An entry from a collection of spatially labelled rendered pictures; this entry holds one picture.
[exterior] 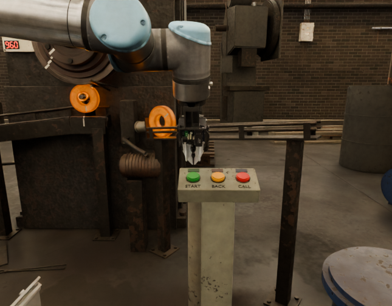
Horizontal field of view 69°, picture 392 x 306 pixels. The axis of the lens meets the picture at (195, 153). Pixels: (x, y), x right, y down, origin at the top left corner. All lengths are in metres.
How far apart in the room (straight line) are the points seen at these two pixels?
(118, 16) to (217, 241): 0.67
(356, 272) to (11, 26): 0.88
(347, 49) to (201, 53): 7.94
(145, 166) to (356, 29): 7.69
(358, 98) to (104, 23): 3.09
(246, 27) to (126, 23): 5.26
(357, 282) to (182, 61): 0.64
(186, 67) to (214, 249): 0.55
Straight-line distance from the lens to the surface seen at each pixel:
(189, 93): 0.67
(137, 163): 1.46
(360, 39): 8.67
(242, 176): 0.88
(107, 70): 1.61
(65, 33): 0.56
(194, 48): 0.65
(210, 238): 0.92
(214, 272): 0.98
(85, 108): 1.68
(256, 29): 5.79
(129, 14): 0.52
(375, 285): 0.83
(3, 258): 1.86
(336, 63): 8.39
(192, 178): 0.86
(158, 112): 1.41
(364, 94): 3.39
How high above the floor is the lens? 0.87
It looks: 13 degrees down
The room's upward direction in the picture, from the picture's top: straight up
